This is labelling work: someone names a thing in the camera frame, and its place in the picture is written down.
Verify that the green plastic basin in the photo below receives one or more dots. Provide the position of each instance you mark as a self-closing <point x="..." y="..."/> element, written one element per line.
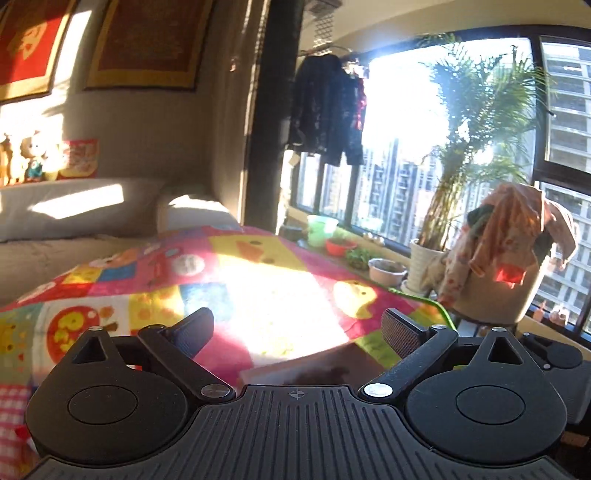
<point x="322" y="230"/>

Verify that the brown plush toy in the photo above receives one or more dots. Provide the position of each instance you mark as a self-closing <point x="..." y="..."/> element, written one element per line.
<point x="4" y="159"/>

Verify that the red framed wall picture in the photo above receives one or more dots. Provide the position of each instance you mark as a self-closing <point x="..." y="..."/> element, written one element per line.
<point x="32" y="41"/>

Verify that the orange floral garment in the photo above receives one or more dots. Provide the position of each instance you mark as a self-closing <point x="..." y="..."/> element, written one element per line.
<point x="508" y="217"/>

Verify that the small windowsill figurines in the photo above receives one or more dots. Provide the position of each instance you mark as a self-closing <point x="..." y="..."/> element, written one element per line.
<point x="554" y="314"/>

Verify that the dark hanging jacket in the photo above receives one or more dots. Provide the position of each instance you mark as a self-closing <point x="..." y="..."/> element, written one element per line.
<point x="323" y="110"/>

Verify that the white plant pot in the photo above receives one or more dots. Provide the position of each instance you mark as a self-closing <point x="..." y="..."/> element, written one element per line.
<point x="427" y="267"/>

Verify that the small green potted plant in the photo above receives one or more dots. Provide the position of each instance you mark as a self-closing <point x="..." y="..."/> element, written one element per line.
<point x="359" y="257"/>

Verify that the red hanging garment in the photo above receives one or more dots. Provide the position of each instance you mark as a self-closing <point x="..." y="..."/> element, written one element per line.
<point x="360" y="104"/>

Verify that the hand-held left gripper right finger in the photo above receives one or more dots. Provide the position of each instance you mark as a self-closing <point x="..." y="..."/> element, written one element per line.
<point x="402" y="332"/>

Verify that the grey bed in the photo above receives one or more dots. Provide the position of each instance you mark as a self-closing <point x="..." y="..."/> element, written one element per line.
<point x="55" y="263"/>

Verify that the red plastic basin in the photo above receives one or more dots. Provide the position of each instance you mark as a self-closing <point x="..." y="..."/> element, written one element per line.
<point x="338" y="247"/>

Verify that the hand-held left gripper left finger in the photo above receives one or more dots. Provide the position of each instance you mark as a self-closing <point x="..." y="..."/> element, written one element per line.
<point x="194" y="330"/>

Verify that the brown framed wall picture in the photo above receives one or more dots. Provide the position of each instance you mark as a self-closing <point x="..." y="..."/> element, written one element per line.
<point x="147" y="41"/>

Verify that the stuffed toys on headboard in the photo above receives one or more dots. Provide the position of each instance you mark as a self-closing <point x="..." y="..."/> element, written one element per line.
<point x="34" y="159"/>

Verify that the palm plant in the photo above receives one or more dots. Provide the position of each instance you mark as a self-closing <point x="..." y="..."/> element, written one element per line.
<point x="480" y="120"/>

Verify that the beige chair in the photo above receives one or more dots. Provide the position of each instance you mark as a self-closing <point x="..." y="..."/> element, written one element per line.
<point x="503" y="300"/>

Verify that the red printed card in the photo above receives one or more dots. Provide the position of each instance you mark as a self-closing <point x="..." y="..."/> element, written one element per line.
<point x="81" y="159"/>

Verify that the brown cardboard box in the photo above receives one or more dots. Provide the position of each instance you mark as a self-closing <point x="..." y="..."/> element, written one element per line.
<point x="318" y="367"/>

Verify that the colourful printed blanket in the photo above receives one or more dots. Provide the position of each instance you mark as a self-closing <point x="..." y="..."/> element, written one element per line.
<point x="277" y="295"/>

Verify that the grey long cushion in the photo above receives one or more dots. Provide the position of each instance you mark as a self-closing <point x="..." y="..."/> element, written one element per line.
<point x="69" y="207"/>

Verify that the pale pillow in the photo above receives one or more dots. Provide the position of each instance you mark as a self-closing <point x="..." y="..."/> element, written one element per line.
<point x="198" y="214"/>

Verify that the metal bowl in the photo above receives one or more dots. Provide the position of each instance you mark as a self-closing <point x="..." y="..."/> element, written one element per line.
<point x="387" y="272"/>

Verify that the black window frame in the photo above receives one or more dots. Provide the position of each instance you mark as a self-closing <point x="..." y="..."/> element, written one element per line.
<point x="538" y="115"/>

